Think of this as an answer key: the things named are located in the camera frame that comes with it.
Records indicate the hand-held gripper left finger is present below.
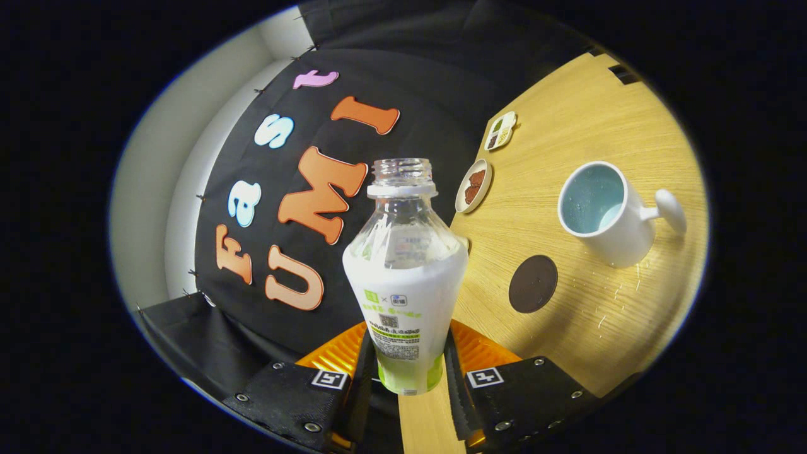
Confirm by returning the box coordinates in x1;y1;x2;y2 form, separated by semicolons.
221;322;379;454

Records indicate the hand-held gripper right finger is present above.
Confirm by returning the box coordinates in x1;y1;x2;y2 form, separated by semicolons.
444;318;606;451

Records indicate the dark round coaster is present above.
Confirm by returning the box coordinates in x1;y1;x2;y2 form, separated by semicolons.
508;254;559;314

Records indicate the clear plastic juice bottle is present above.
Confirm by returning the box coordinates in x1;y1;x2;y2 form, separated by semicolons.
342;158;470;397

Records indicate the white cup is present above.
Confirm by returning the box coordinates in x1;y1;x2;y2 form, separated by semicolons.
557;161;688;269

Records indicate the white plate with brown food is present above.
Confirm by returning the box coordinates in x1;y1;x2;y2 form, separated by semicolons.
455;158;494;214

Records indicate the white divided dish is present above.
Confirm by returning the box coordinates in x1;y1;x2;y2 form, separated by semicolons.
484;111;518;152

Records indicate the wooden table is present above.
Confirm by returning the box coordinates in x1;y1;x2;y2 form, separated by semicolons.
398;52;708;454

